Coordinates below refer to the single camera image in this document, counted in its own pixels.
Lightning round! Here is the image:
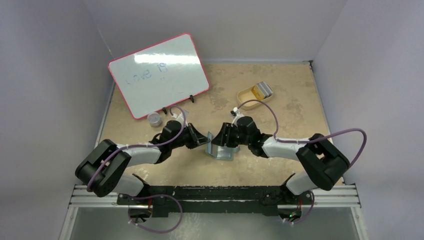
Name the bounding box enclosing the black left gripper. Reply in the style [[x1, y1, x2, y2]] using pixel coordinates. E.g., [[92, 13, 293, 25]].
[[170, 123, 210, 150]]

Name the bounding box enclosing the teal leather card holder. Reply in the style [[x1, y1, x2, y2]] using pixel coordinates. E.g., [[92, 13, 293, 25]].
[[205, 131, 240, 161]]

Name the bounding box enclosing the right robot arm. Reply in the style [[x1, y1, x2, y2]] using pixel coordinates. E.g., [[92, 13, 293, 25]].
[[211, 116, 350, 204]]

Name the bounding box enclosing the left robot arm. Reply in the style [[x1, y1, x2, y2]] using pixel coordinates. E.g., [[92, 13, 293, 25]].
[[75, 120, 210, 205]]

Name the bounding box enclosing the stack of cards in tray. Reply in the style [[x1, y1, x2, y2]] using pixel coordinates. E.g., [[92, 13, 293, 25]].
[[251, 81, 274, 101]]

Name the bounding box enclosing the small silver tin can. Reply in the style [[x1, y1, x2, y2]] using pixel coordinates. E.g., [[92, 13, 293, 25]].
[[146, 112, 163, 128]]

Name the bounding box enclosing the beige oval tray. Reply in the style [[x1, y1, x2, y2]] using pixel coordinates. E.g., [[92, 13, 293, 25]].
[[236, 86, 274, 110]]

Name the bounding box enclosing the pink framed whiteboard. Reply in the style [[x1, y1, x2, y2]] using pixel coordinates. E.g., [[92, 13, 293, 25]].
[[108, 33, 210, 119]]

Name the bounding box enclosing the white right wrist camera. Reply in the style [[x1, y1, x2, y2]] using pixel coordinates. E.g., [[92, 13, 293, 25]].
[[230, 107, 244, 125]]

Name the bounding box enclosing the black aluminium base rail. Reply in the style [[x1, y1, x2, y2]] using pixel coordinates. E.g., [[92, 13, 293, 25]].
[[70, 185, 360, 220]]

